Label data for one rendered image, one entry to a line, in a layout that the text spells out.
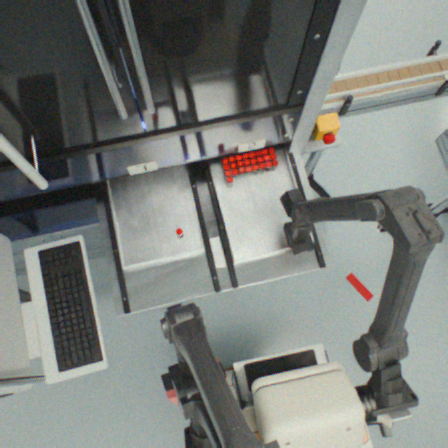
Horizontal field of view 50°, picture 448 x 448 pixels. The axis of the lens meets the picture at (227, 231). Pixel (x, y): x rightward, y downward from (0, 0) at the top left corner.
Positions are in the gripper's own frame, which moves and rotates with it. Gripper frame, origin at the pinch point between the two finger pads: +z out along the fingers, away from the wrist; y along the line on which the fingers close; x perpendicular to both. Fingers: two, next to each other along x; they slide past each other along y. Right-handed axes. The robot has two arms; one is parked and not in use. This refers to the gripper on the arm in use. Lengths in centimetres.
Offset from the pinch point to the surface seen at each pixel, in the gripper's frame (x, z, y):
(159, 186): 37.1, -2.4, 31.6
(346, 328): -32, 95, -13
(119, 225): 52, -1, 22
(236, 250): 18.1, 2.3, 4.8
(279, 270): 6.5, 4.3, -4.6
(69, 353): 76, 10, -12
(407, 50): -116, 73, 126
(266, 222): 6.2, 1.4, 11.3
